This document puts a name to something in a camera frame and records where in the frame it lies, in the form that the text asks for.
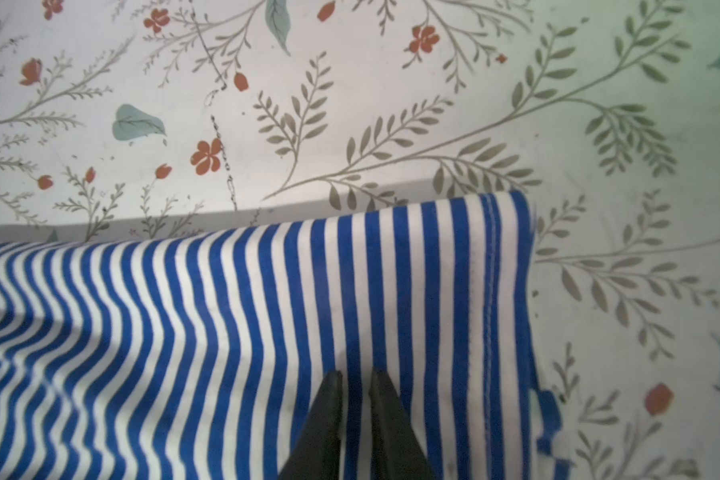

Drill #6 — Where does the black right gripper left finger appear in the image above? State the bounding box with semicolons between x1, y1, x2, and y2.
278;371;343;480

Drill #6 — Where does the blue white striped tank top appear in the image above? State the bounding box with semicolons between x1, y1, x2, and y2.
0;192;571;479

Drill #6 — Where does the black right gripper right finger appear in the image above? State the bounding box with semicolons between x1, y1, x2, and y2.
369;370;436;480

